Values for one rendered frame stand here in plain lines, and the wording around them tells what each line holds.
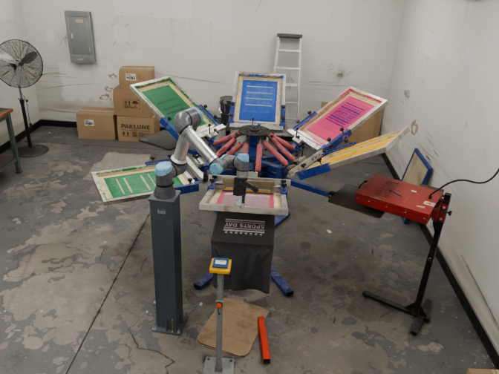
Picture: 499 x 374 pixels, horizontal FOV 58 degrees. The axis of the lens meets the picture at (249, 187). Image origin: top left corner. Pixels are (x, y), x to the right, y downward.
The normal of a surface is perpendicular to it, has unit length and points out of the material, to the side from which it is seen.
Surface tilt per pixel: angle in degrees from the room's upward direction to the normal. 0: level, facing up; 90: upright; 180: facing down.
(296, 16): 90
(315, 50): 90
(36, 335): 0
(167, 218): 90
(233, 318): 0
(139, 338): 0
